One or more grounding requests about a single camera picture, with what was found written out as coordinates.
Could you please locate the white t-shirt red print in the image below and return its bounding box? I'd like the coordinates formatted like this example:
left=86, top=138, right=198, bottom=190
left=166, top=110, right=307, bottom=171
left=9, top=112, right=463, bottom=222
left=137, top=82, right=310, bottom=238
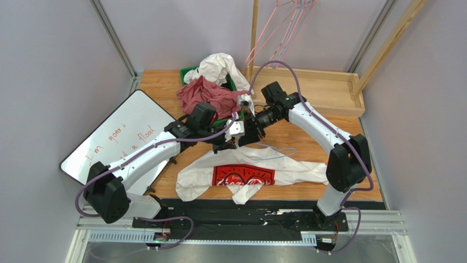
left=175, top=147, right=328, bottom=205

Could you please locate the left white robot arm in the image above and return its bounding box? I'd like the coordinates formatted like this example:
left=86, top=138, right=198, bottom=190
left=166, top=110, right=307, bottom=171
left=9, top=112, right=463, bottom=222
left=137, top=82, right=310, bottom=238
left=75, top=102, right=244, bottom=224

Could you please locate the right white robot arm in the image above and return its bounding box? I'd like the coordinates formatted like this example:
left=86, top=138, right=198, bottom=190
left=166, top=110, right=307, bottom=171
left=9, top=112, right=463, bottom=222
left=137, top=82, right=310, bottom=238
left=238, top=82, right=372, bottom=218

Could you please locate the dusty pink t-shirt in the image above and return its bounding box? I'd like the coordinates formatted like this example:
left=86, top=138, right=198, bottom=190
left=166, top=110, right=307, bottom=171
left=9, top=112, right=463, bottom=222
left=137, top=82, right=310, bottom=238
left=176, top=76, right=248, bottom=119

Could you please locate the white t-shirt blue print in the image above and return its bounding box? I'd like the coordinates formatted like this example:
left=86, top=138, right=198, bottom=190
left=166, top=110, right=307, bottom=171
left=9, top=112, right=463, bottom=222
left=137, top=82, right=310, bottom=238
left=181, top=53, right=250, bottom=91

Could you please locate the green plastic bin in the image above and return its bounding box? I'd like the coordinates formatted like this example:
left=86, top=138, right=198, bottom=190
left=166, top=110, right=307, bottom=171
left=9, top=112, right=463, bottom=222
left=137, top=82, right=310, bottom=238
left=180, top=67, right=243, bottom=126

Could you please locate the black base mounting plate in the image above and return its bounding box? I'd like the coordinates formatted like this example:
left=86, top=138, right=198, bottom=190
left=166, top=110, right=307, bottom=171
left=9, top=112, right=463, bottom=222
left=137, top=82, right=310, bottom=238
left=132, top=198, right=387, bottom=242

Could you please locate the wooden rack base tray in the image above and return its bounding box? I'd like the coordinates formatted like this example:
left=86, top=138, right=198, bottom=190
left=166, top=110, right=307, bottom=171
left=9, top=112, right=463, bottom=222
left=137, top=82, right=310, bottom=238
left=252, top=67, right=365, bottom=117

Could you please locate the right aluminium corner profile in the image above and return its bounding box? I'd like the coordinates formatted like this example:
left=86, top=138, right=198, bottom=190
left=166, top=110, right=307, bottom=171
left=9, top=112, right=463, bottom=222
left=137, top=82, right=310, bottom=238
left=347, top=0, right=397, bottom=73

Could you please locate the aluminium corner profile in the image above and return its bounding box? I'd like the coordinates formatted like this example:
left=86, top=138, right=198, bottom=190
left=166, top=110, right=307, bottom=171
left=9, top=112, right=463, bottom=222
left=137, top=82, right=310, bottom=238
left=347, top=0, right=397, bottom=73
left=90, top=0, right=138, bottom=79

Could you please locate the left aluminium corner profile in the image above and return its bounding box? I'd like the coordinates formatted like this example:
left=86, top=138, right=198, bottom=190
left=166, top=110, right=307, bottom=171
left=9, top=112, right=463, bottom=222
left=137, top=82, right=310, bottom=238
left=90, top=0, right=138, bottom=79

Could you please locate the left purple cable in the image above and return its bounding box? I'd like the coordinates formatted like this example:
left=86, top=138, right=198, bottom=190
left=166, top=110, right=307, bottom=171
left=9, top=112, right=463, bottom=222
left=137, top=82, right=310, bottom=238
left=75, top=111, right=240, bottom=250

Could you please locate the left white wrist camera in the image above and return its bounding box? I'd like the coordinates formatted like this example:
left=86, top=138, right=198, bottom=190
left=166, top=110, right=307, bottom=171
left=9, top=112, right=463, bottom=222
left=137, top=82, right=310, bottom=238
left=225, top=120, right=245, bottom=141

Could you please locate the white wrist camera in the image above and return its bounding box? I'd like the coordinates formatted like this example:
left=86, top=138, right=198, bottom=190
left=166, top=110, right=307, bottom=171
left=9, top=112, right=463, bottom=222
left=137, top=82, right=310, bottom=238
left=225, top=120, right=245, bottom=141
left=237, top=94, right=255, bottom=116

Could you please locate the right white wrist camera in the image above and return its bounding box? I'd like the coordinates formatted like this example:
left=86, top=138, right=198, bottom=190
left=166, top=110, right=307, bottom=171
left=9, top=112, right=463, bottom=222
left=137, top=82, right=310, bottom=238
left=237, top=94, right=255, bottom=116

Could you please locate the wooden rack left post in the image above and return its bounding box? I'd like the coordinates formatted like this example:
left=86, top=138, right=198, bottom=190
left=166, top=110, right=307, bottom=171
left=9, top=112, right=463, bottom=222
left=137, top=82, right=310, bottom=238
left=246, top=0, right=259, bottom=82

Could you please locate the wooden rack post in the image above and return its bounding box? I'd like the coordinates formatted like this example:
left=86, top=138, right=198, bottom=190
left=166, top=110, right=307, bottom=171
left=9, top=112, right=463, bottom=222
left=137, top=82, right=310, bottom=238
left=351, top=0, right=426, bottom=100
left=246, top=0, right=259, bottom=82

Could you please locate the white whiteboard black frame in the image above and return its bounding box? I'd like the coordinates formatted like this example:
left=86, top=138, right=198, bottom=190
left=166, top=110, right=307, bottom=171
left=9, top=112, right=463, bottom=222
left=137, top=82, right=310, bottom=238
left=60, top=90, right=175, bottom=185

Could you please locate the light blue wire hanger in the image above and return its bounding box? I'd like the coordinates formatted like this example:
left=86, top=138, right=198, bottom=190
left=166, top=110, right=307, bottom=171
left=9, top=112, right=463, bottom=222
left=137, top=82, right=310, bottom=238
left=270, top=1, right=315, bottom=61

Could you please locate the aluminium frame rail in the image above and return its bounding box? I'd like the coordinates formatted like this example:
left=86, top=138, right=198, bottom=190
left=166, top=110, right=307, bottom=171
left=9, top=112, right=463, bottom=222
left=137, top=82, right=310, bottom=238
left=66, top=205, right=416, bottom=262

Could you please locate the wooden rack right post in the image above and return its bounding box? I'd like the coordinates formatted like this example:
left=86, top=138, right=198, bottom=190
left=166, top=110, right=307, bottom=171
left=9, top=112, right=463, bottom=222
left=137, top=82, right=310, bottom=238
left=351, top=0, right=426, bottom=100

